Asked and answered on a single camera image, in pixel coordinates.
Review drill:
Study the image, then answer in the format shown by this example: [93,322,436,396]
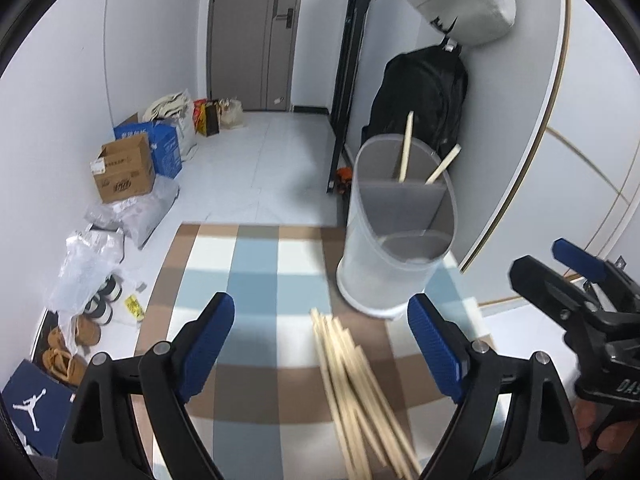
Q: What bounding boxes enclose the light wooden chopstick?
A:
[425,144,462,185]
[398,111,415,182]

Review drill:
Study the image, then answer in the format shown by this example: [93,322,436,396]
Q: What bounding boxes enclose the clear plastic bag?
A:
[47,230,126,321]

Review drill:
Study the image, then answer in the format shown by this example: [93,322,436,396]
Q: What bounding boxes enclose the brown sandals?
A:
[42,347,89,387]

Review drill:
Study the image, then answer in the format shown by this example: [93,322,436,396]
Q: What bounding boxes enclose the translucent utensil holder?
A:
[336,133,459,320]

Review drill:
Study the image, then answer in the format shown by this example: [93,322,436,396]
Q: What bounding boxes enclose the pile of wooden chopsticks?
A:
[310,308,423,480]

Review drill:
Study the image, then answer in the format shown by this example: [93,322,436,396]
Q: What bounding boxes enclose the white tote bag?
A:
[144,89,198,161]

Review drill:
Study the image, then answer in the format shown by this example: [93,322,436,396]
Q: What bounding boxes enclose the white sneaker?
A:
[82,297,114,326]
[97,277,124,304]

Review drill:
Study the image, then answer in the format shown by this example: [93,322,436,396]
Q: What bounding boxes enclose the red snack bag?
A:
[193,98,211,133]

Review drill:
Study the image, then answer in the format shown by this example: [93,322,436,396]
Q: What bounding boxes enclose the light grey bag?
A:
[384,0,517,48]

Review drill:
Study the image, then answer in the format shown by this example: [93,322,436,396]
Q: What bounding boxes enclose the beige plastic bag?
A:
[220,97,244,128]

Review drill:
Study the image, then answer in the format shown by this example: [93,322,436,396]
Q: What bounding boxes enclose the person's right hand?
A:
[573,400,640,458]

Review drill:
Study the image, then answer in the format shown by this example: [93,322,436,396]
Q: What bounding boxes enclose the grey door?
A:
[207,0,306,112]

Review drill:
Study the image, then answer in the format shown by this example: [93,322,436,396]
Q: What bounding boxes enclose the brown cardboard box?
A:
[90,133,157,204]

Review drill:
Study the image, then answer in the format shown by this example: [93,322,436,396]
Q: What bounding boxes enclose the black backpack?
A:
[361,44,470,161]

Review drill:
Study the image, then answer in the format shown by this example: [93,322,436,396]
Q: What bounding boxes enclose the blue cardboard box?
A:
[113,119,183,178]

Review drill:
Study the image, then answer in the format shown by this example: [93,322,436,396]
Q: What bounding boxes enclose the tan suede shoe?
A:
[74,314,102,347]

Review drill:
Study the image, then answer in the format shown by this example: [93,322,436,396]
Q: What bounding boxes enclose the checked tablecloth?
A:
[133,223,506,480]

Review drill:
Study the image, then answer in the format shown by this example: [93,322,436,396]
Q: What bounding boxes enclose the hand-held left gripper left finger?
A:
[56,291,236,480]

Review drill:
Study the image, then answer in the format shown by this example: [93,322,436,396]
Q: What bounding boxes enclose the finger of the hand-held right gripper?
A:
[509,255,608,334]
[551,238,640,306]

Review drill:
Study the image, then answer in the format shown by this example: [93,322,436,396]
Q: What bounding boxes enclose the yellow packet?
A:
[123,295,146,322]

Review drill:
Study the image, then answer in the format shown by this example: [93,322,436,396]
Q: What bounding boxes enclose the navy shoe box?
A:
[0,358,78,456]

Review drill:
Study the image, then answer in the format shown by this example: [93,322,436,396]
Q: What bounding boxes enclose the black metal rack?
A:
[327,0,381,196]

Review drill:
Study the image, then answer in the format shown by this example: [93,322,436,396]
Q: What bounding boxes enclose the black paper bag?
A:
[202,101,221,137]

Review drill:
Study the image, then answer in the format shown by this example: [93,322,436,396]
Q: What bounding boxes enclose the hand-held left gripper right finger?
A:
[407,293,586,480]

